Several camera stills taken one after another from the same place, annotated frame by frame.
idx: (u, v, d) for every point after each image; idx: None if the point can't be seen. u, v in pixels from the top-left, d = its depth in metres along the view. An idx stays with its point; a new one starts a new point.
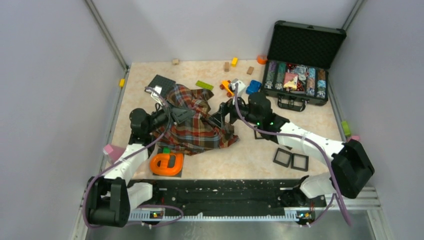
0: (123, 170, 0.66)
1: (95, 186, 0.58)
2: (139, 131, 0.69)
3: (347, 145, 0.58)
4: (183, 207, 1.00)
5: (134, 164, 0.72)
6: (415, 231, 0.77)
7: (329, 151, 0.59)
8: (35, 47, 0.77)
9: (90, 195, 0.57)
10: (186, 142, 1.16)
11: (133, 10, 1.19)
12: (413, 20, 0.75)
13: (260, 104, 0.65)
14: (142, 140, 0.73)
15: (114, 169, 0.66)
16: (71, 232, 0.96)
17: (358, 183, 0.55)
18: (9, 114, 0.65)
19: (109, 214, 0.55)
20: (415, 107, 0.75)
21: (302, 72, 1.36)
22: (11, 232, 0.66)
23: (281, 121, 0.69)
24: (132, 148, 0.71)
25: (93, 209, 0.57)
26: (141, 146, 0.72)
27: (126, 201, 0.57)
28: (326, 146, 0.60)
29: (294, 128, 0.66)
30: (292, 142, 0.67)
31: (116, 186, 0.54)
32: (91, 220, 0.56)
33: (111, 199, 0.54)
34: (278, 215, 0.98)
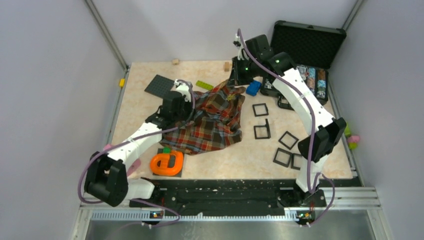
0: (128, 152, 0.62)
1: (97, 163, 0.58)
2: (169, 104, 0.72)
3: (335, 122, 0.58)
4: (183, 207, 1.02)
5: (143, 147, 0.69)
6: (415, 232, 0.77)
7: (317, 122, 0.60)
8: (35, 46, 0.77)
9: (91, 168, 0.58)
10: (198, 133, 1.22)
11: (134, 10, 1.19)
12: (414, 20, 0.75)
13: (256, 39, 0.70)
14: (160, 121, 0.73)
15: (120, 149, 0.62)
16: (71, 232, 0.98)
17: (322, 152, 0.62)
18: (9, 114, 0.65)
19: (104, 192, 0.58)
20: (416, 107, 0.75)
21: (302, 71, 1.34)
22: (8, 232, 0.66)
23: (286, 62, 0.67)
24: (145, 128, 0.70)
25: (92, 183, 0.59)
26: (157, 128, 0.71)
27: (122, 184, 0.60)
28: (318, 114, 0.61)
29: (297, 80, 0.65)
30: (289, 93, 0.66)
31: (114, 170, 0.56)
32: (89, 191, 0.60)
33: (108, 180, 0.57)
34: (279, 215, 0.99)
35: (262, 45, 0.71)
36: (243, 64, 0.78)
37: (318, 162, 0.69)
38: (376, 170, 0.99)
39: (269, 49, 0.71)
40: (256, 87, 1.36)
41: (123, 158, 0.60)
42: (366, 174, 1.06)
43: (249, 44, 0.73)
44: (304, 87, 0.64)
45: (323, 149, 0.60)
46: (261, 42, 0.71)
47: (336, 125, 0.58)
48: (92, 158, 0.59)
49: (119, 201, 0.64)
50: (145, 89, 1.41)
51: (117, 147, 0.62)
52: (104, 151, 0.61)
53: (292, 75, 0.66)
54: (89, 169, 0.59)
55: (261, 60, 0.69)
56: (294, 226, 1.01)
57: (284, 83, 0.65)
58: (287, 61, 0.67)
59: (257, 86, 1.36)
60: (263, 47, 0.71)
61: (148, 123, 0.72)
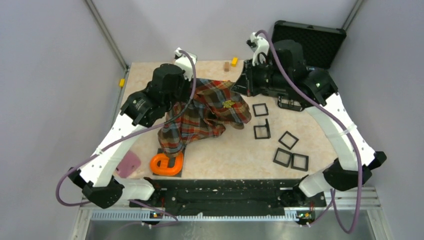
0: (99, 169, 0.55)
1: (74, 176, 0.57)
2: (160, 83, 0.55)
3: (377, 159, 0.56)
4: (183, 207, 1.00)
5: (121, 150, 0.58)
6: (415, 232, 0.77)
7: (363, 160, 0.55)
8: (36, 46, 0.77)
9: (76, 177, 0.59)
10: (182, 119, 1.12)
11: (134, 10, 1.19)
12: (413, 20, 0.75)
13: (289, 49, 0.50)
14: (139, 109, 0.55)
15: (91, 166, 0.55)
16: (71, 232, 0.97)
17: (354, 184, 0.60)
18: (10, 114, 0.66)
19: None
20: (415, 107, 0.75)
21: None
22: (9, 231, 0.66)
23: (327, 84, 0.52)
24: (118, 127, 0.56)
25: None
26: (131, 127, 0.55)
27: (106, 194, 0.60)
28: (362, 151, 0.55)
29: (339, 109, 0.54)
30: (329, 126, 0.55)
31: (85, 192, 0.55)
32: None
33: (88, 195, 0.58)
34: (278, 215, 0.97)
35: (298, 58, 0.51)
36: (261, 71, 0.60)
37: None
38: (375, 170, 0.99)
39: (304, 61, 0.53)
40: None
41: (94, 179, 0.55)
42: None
43: (281, 51, 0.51)
44: (346, 119, 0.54)
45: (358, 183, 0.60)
46: (296, 54, 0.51)
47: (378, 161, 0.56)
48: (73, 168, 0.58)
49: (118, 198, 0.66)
50: None
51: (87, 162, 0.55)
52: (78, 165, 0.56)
53: (335, 104, 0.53)
54: None
55: (293, 77, 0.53)
56: (294, 226, 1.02)
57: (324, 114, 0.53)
58: (328, 83, 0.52)
59: None
60: (298, 61, 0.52)
61: (123, 117, 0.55)
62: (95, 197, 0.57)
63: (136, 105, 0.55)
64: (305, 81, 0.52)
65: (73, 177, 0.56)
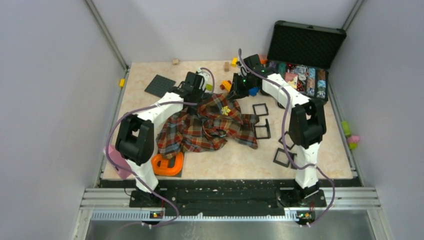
0: (155, 115, 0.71)
1: (127, 121, 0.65)
2: (192, 79, 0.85)
3: (311, 101, 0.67)
4: (183, 207, 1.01)
5: (167, 113, 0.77)
6: (415, 232, 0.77)
7: (294, 102, 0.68)
8: (35, 46, 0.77)
9: (123, 127, 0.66)
10: (187, 130, 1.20)
11: (134, 11, 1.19)
12: (414, 20, 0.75)
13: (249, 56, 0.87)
14: (182, 92, 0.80)
15: (147, 112, 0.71)
16: (71, 233, 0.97)
17: (308, 133, 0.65)
18: (8, 114, 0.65)
19: (134, 149, 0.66)
20: (415, 107, 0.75)
21: (302, 72, 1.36)
22: (9, 232, 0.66)
23: (271, 71, 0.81)
24: (169, 96, 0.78)
25: (123, 141, 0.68)
26: (180, 97, 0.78)
27: (148, 143, 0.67)
28: (295, 96, 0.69)
29: (277, 79, 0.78)
30: (273, 91, 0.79)
31: (145, 128, 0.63)
32: (120, 149, 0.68)
33: (139, 137, 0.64)
34: (278, 215, 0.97)
35: (255, 61, 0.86)
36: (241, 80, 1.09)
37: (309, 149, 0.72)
38: (375, 169, 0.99)
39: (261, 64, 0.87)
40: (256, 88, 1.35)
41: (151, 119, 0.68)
42: (366, 174, 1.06)
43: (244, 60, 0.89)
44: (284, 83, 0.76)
45: (310, 132, 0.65)
46: (254, 59, 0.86)
47: (312, 102, 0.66)
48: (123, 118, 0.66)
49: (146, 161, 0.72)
50: (145, 90, 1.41)
51: (145, 110, 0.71)
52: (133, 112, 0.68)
53: (274, 76, 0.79)
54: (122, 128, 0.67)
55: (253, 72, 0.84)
56: (294, 226, 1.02)
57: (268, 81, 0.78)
58: (272, 71, 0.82)
59: None
60: (256, 63, 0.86)
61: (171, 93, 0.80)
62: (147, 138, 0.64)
63: (181, 89, 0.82)
64: (257, 68, 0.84)
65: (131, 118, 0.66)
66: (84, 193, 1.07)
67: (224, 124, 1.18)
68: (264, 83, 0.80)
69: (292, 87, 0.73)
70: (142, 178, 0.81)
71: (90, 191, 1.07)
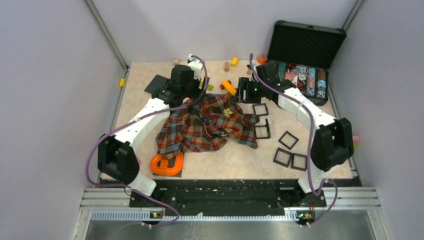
0: (135, 133, 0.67)
1: (104, 145, 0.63)
2: (177, 77, 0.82)
3: (337, 121, 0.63)
4: (183, 207, 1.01)
5: (149, 125, 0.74)
6: (415, 232, 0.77)
7: (318, 122, 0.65)
8: (35, 46, 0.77)
9: (100, 150, 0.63)
10: (186, 130, 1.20)
11: (134, 10, 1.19)
12: (413, 20, 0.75)
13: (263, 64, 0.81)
14: (167, 95, 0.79)
15: (127, 130, 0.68)
16: (71, 233, 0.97)
17: (333, 157, 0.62)
18: (8, 114, 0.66)
19: (116, 171, 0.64)
20: (415, 107, 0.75)
21: (302, 72, 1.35)
22: (9, 232, 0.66)
23: (288, 85, 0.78)
24: (152, 106, 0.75)
25: (105, 163, 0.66)
26: (163, 104, 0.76)
27: (130, 164, 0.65)
28: (319, 117, 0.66)
29: (296, 95, 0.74)
30: (292, 107, 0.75)
31: (123, 152, 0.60)
32: (103, 170, 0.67)
33: (119, 161, 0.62)
34: (278, 215, 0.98)
35: (270, 71, 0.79)
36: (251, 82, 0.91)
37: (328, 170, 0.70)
38: (375, 169, 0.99)
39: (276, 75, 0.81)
40: None
41: (130, 140, 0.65)
42: (366, 174, 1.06)
43: (258, 69, 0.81)
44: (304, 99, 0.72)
45: (336, 156, 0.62)
46: (269, 69, 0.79)
47: (338, 122, 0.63)
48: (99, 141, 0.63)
49: (132, 178, 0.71)
50: (145, 90, 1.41)
51: (124, 128, 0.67)
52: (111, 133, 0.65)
53: (292, 91, 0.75)
54: (100, 151, 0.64)
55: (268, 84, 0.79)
56: (294, 226, 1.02)
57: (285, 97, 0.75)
58: (288, 84, 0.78)
59: None
60: (271, 73, 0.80)
61: (154, 100, 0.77)
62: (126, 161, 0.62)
63: (165, 94, 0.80)
64: (271, 80, 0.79)
65: (109, 141, 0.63)
66: (84, 193, 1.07)
67: (227, 122, 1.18)
68: (281, 99, 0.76)
69: (314, 105, 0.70)
70: (136, 188, 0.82)
71: (90, 191, 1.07)
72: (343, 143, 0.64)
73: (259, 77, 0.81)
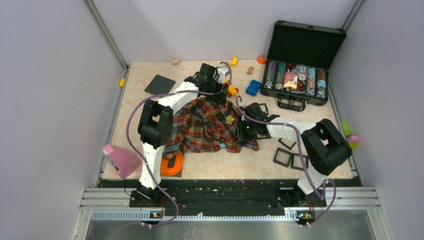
0: (174, 102, 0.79)
1: (149, 107, 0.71)
2: (206, 70, 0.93)
3: (320, 124, 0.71)
4: (183, 206, 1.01)
5: (183, 101, 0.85)
6: (415, 232, 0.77)
7: (302, 129, 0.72)
8: (34, 46, 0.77)
9: (144, 112, 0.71)
10: (187, 130, 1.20)
11: (134, 10, 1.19)
12: (414, 20, 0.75)
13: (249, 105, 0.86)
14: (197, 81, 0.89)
15: (167, 99, 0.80)
16: (72, 232, 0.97)
17: (331, 158, 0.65)
18: (8, 114, 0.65)
19: (154, 132, 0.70)
20: (415, 107, 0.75)
21: (302, 72, 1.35)
22: (9, 231, 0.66)
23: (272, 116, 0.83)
24: (186, 86, 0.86)
25: (145, 124, 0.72)
26: (194, 86, 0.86)
27: (168, 127, 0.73)
28: (302, 126, 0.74)
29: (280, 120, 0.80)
30: (279, 130, 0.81)
31: (165, 112, 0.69)
32: (141, 132, 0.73)
33: (160, 120, 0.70)
34: (278, 215, 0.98)
35: (256, 110, 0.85)
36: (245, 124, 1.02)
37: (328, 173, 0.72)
38: (375, 169, 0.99)
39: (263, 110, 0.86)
40: (256, 87, 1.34)
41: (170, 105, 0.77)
42: (366, 174, 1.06)
43: (245, 111, 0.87)
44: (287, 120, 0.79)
45: (334, 156, 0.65)
46: (255, 108, 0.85)
47: (321, 124, 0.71)
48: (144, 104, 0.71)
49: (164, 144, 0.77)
50: (145, 90, 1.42)
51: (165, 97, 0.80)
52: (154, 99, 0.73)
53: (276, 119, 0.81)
54: (143, 114, 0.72)
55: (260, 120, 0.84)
56: (294, 226, 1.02)
57: (272, 125, 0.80)
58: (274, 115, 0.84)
59: (257, 86, 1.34)
60: (257, 111, 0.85)
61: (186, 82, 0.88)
62: (167, 121, 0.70)
63: (195, 79, 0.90)
64: (260, 116, 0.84)
65: (152, 105, 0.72)
66: (84, 193, 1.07)
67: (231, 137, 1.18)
68: (270, 127, 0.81)
69: (295, 121, 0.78)
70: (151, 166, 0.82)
71: (90, 191, 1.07)
72: (335, 142, 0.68)
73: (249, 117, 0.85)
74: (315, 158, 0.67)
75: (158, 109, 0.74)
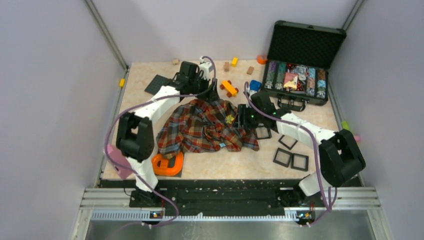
0: (152, 111, 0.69)
1: (125, 119, 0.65)
2: (186, 69, 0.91)
3: (339, 134, 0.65)
4: (183, 207, 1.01)
5: (164, 108, 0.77)
6: (415, 232, 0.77)
7: (319, 137, 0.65)
8: (34, 46, 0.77)
9: (120, 125, 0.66)
10: (187, 130, 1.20)
11: (133, 10, 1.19)
12: (414, 20, 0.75)
13: (258, 95, 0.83)
14: (178, 84, 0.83)
15: (145, 108, 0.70)
16: (72, 232, 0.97)
17: (345, 171, 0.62)
18: (8, 114, 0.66)
19: (134, 147, 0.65)
20: (415, 107, 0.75)
21: (302, 72, 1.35)
22: (9, 231, 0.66)
23: (283, 111, 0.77)
24: (165, 91, 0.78)
25: (123, 139, 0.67)
26: (175, 91, 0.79)
27: (149, 140, 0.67)
28: (318, 133, 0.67)
29: (292, 118, 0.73)
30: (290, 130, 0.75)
31: (143, 125, 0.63)
32: (120, 146, 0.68)
33: (138, 134, 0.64)
34: (278, 215, 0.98)
35: (265, 101, 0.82)
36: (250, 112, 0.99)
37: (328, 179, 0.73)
38: (375, 169, 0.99)
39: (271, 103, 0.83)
40: (256, 87, 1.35)
41: (148, 115, 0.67)
42: (366, 174, 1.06)
43: (254, 100, 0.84)
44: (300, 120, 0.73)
45: (347, 170, 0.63)
46: (264, 99, 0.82)
47: (340, 134, 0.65)
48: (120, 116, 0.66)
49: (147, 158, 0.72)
50: (145, 90, 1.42)
51: (141, 107, 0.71)
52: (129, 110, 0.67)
53: (288, 117, 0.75)
54: (120, 127, 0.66)
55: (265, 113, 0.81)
56: (294, 226, 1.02)
57: (283, 123, 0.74)
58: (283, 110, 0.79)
59: (257, 87, 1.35)
60: (266, 103, 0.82)
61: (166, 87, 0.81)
62: (146, 135, 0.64)
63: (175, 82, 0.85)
64: (269, 108, 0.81)
65: (128, 117, 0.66)
66: (84, 193, 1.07)
67: (231, 135, 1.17)
68: (280, 125, 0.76)
69: (311, 124, 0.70)
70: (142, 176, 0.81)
71: (90, 191, 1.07)
72: (351, 155, 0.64)
73: (256, 107, 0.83)
74: (328, 169, 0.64)
75: (136, 121, 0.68)
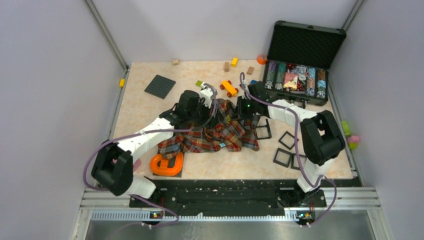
0: (137, 144, 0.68)
1: (106, 150, 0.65)
2: (185, 102, 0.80)
3: (320, 114, 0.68)
4: (183, 207, 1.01)
5: (152, 141, 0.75)
6: (415, 233, 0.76)
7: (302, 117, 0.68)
8: (34, 46, 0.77)
9: (100, 155, 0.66)
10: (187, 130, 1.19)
11: (133, 11, 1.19)
12: (414, 20, 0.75)
13: (253, 84, 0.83)
14: (174, 118, 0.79)
15: (131, 141, 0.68)
16: (72, 233, 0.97)
17: (325, 149, 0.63)
18: (7, 114, 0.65)
19: (109, 180, 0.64)
20: (415, 107, 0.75)
21: (302, 72, 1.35)
22: (9, 230, 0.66)
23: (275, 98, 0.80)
24: (158, 123, 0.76)
25: (100, 169, 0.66)
26: (169, 125, 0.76)
27: (125, 176, 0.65)
28: (302, 113, 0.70)
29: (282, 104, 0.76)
30: (278, 114, 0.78)
31: (121, 160, 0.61)
32: (96, 176, 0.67)
33: (115, 169, 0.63)
34: (278, 215, 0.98)
35: (259, 89, 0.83)
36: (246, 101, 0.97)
37: (322, 165, 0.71)
38: (375, 170, 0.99)
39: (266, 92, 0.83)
40: None
41: (131, 149, 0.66)
42: (366, 174, 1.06)
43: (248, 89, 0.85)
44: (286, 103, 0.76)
45: (327, 148, 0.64)
46: (259, 87, 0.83)
47: (321, 115, 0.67)
48: (102, 146, 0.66)
49: (123, 192, 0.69)
50: (145, 90, 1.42)
51: (127, 139, 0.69)
52: (113, 140, 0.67)
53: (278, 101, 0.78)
54: (99, 156, 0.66)
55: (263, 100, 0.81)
56: (294, 226, 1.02)
57: (273, 107, 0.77)
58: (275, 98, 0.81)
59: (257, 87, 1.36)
60: (261, 91, 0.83)
61: (161, 119, 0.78)
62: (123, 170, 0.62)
63: (173, 115, 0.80)
64: (263, 95, 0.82)
65: (110, 147, 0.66)
66: (84, 193, 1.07)
67: (231, 135, 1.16)
68: (270, 109, 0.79)
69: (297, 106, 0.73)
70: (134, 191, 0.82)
71: (90, 191, 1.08)
72: (331, 134, 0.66)
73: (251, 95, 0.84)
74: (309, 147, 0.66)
75: (118, 151, 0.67)
